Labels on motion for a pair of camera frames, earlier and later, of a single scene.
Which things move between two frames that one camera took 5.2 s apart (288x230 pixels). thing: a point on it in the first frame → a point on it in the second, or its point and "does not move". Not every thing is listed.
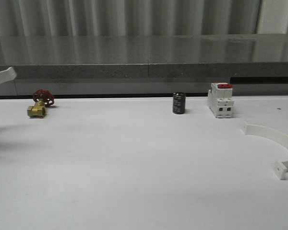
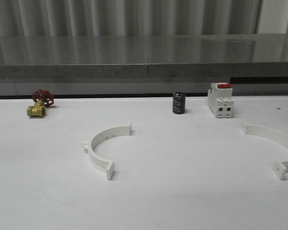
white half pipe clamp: [281, 168] does not move
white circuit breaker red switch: [220, 99] does not move
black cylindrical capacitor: [179, 103] does not move
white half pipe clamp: [3, 77] → [99, 162]
